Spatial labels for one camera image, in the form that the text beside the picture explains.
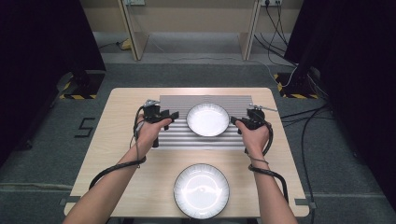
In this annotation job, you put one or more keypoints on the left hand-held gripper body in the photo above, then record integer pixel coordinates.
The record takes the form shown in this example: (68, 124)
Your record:
(152, 113)

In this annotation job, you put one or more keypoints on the wooden frame leg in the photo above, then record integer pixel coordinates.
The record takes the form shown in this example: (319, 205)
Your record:
(135, 37)
(249, 37)

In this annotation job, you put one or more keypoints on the dark curtain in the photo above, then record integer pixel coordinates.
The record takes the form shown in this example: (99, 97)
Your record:
(37, 62)
(358, 77)

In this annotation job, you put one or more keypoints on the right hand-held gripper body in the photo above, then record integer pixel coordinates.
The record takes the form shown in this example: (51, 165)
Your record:
(257, 118)

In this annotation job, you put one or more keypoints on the white plate with dark rim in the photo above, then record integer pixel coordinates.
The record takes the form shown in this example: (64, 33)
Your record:
(201, 190)
(207, 119)

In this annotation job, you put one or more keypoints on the person's left hand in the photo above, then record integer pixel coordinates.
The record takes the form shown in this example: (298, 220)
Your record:
(148, 133)

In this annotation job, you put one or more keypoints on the grey tape strip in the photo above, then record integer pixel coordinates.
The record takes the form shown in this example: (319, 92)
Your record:
(69, 200)
(305, 202)

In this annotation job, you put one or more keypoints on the black stand base striped tape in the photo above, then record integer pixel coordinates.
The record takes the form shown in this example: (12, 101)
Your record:
(82, 85)
(295, 87)

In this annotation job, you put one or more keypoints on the grey striped placemat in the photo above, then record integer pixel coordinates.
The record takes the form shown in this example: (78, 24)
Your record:
(174, 140)

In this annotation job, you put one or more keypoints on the person's right hand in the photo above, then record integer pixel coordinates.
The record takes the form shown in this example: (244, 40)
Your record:
(257, 140)

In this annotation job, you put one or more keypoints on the thin wrist band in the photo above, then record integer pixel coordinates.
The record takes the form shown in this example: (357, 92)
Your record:
(258, 160)

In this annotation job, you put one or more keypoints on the white wall socket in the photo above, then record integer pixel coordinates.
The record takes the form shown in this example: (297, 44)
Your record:
(134, 2)
(271, 2)

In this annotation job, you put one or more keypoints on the small yellow object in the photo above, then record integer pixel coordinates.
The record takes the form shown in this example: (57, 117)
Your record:
(126, 45)

